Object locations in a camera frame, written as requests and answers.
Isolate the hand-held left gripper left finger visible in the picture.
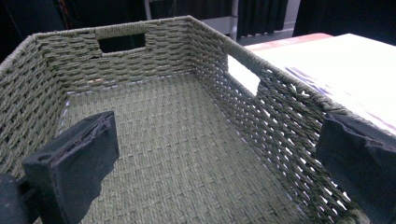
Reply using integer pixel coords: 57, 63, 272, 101
21, 110, 120, 224

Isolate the green woven basket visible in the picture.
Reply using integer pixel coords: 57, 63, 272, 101
0, 15, 375, 224

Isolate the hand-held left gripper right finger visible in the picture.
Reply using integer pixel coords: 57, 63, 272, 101
315, 112, 396, 224

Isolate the white metal stand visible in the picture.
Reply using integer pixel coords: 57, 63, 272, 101
199, 0, 241, 41

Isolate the wooden board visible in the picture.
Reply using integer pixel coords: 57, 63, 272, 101
245, 32, 334, 52

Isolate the dark curtain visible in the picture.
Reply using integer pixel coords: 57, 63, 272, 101
236, 0, 290, 39

